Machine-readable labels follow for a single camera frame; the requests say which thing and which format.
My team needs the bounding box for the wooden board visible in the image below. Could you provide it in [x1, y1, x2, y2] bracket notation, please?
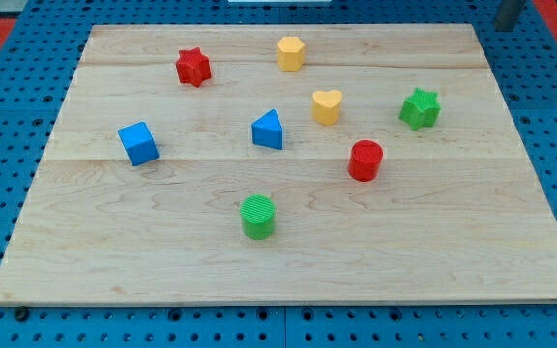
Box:
[0, 24, 557, 307]

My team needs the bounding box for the red star block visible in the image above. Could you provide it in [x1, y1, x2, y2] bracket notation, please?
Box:
[175, 47, 212, 87]

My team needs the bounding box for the green star block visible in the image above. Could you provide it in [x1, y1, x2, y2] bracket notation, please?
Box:
[399, 88, 441, 131]

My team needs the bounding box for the green cylinder block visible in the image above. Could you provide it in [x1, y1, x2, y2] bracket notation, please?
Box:
[240, 194, 276, 240]

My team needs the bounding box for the blue triangle block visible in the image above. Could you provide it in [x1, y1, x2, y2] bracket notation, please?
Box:
[251, 109, 283, 150]

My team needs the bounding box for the yellow heart block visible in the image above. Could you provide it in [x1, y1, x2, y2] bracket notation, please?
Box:
[311, 90, 342, 126]

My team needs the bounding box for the red cylinder block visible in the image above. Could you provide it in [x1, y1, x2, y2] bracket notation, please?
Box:
[347, 139, 384, 182]

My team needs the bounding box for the yellow hexagon block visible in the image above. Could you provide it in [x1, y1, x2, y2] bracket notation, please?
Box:
[277, 36, 306, 72]

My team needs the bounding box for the blue cube block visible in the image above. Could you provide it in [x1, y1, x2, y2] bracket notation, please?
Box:
[118, 121, 160, 166]

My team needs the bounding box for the grey metal rod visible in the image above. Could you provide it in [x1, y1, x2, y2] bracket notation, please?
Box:
[492, 0, 526, 32]

